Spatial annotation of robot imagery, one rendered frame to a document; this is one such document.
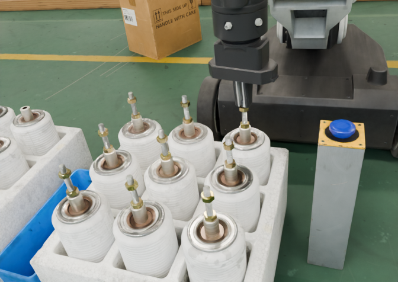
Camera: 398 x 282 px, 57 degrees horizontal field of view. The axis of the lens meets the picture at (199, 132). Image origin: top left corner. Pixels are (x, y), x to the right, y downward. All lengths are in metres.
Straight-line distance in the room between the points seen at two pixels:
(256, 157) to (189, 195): 0.15
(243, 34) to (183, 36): 1.28
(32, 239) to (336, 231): 0.63
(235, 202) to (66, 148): 0.51
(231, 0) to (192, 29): 1.36
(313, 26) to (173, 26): 0.86
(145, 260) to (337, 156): 0.35
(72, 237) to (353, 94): 0.72
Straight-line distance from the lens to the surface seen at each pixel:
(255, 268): 0.61
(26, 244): 0.89
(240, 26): 0.58
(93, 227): 0.64
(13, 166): 0.90
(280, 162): 0.78
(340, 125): 0.63
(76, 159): 1.01
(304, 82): 1.06
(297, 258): 0.85
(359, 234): 0.91
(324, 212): 0.72
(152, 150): 0.79
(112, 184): 0.70
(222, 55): 0.63
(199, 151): 0.73
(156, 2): 1.72
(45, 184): 0.94
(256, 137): 0.73
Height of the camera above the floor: 0.68
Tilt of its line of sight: 34 degrees down
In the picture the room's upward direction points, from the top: 8 degrees counter-clockwise
